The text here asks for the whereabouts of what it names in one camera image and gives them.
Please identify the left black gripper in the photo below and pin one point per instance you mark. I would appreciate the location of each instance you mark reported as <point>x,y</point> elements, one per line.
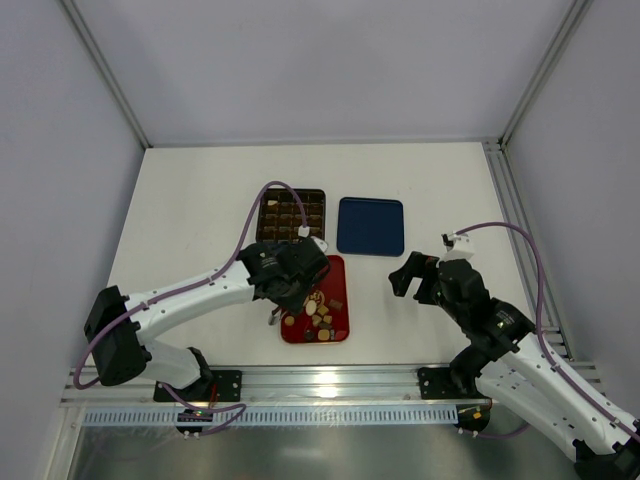
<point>293,298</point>

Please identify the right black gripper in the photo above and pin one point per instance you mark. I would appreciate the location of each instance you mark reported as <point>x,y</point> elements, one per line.
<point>427,279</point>

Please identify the red lacquer tray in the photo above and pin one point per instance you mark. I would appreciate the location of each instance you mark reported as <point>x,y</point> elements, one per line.
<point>332,287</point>

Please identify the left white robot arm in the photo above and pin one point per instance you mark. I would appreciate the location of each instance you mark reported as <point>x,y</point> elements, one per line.
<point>122,331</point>

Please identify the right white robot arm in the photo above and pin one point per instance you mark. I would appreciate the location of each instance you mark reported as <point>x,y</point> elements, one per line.
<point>508,362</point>

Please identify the white oval chocolate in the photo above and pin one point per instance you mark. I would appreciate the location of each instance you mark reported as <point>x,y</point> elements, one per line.
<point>311,307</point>

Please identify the brown rectangular chocolate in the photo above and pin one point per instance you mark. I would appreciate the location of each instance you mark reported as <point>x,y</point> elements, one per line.
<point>335,304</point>

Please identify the dark blue box lid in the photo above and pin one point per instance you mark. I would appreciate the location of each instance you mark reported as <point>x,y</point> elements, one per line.
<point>372,227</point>

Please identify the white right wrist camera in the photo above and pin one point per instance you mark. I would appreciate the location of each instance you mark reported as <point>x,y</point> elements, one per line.
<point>458,247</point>

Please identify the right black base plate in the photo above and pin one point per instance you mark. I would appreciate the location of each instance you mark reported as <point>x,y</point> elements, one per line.
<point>435,383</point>

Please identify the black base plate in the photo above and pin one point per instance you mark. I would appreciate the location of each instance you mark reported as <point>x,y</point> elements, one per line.
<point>435,383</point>
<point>222,385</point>

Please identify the aluminium front rail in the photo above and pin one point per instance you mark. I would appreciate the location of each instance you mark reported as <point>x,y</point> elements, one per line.
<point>300,383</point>

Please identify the aluminium rail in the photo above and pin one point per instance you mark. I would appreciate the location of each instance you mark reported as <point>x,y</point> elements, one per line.
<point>513,212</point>
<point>300,383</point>

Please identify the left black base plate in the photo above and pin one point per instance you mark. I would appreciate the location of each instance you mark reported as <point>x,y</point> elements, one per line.
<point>222,385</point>

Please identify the aluminium right rail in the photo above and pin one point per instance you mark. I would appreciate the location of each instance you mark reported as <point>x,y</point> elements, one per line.
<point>513,212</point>

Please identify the slotted grey cable duct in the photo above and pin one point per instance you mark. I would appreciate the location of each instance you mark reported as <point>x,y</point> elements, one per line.
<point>275,416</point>

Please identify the left frame post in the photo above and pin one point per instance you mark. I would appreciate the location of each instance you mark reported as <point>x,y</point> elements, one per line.
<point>86,37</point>

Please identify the frame post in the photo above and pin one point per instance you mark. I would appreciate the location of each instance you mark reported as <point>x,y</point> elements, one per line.
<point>86,37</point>
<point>563,34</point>

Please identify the right frame post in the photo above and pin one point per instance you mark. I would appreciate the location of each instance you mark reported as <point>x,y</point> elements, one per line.
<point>563,34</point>

